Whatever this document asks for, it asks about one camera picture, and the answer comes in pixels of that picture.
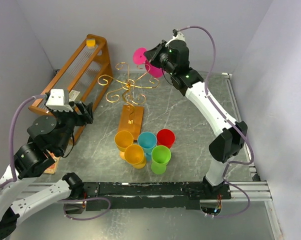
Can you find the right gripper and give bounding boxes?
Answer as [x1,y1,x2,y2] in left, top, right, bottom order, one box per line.
[143,39,176,75]

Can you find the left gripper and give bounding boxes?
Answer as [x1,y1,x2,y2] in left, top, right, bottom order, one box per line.
[45,99,95,153]

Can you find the pink wine glass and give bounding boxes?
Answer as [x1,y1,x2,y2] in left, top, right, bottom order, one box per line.
[132,47,163,78]

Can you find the blue wine glass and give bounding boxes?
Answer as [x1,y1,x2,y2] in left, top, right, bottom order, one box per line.
[137,132,157,162]

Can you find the red wine glass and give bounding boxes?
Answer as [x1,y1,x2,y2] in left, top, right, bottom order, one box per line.
[156,128,176,149]

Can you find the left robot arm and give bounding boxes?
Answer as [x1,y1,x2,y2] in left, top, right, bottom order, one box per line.
[0,101,94,240]

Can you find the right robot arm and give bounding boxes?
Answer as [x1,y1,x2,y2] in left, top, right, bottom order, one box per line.
[143,40,248,199]

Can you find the wooden rack shelf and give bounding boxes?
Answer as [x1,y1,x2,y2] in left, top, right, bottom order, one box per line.
[28,33,111,146]

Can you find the orange wine glass rear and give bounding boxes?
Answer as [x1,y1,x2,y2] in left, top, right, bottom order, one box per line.
[114,130,134,160]

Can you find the orange wine glass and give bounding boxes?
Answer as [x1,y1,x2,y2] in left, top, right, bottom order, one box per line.
[124,144,147,169]
[114,130,134,160]

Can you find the orange wine glass front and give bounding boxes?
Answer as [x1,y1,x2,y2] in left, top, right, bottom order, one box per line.
[124,144,147,169]

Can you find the green wine glass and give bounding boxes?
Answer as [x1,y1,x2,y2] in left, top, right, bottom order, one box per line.
[151,145,172,175]

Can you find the small card box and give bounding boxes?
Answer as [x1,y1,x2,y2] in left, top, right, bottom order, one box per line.
[68,90,81,102]

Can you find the yellow block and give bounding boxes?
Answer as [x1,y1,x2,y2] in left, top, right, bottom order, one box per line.
[86,38,96,49]

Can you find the orange picture card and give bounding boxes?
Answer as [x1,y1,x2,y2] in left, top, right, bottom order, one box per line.
[44,157,60,175]

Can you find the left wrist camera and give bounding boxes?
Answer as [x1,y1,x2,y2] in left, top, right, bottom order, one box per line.
[45,88,74,112]

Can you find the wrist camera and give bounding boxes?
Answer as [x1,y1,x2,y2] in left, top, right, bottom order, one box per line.
[45,88,74,112]
[165,29,185,47]

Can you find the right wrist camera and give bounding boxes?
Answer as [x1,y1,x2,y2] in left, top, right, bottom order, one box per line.
[165,29,185,47]

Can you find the gold wire glass rack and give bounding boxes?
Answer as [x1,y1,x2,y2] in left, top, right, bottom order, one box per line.
[97,62,160,142]

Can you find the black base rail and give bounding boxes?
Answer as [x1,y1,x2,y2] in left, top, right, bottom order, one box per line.
[67,181,231,210]

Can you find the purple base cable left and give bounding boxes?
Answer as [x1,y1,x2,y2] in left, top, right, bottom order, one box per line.
[56,196,112,221]

